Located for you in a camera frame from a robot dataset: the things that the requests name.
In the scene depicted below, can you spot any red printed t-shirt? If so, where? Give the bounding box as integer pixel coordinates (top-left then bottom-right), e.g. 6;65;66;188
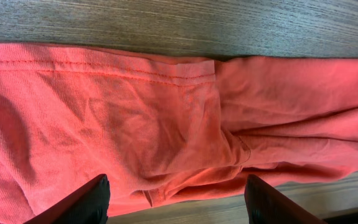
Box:
0;43;358;223

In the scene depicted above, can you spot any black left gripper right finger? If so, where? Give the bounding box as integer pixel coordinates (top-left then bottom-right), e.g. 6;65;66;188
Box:
244;174;325;224

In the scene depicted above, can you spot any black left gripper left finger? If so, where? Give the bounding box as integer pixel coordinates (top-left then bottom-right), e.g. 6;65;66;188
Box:
25;174;110;224

